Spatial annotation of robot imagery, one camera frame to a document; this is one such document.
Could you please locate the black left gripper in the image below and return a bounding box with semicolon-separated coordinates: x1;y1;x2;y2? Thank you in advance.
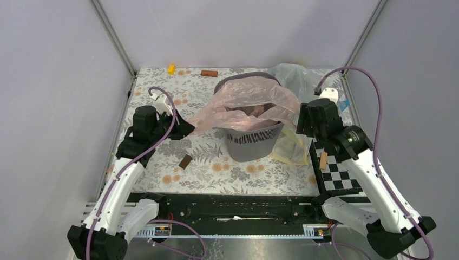
150;108;195;143

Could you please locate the clear yellow-rimmed plastic bag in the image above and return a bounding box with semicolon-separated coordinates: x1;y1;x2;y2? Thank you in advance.
268;63;327;166

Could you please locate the grey mesh trash bin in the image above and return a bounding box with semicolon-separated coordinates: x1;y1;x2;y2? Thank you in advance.
213;71;286;163

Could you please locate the pink plastic trash bag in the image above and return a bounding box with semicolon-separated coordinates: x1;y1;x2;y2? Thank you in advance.
189;76;301;134

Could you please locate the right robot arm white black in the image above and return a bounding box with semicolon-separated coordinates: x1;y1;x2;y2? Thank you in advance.
296;99;436;259

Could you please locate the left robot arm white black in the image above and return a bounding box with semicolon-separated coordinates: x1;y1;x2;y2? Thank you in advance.
67;106;195;259

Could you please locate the small brown card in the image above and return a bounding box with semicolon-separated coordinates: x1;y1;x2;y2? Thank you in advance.
179;155;193;170

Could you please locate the beige tape strip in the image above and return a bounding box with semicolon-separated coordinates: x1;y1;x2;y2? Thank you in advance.
319;152;328;171

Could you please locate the blue paper piece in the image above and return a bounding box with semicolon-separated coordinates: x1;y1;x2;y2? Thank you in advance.
338;100;350;111

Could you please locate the yellow toy block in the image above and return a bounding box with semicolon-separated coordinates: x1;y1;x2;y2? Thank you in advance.
167;64;175;75

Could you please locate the brown rectangular block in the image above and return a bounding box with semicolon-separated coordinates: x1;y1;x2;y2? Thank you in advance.
200;70;218;77

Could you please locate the black white checkerboard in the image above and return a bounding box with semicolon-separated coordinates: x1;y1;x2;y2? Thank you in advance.
309;139;363;196

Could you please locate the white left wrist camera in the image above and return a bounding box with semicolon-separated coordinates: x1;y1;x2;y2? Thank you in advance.
150;93;175;116

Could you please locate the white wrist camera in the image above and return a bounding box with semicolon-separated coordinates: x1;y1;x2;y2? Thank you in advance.
314;87;339;105
150;93;175;116

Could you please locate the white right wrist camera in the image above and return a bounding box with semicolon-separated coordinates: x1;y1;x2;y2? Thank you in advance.
314;87;339;105

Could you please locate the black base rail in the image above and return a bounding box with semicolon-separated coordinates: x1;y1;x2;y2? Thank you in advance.
122;192;335;236

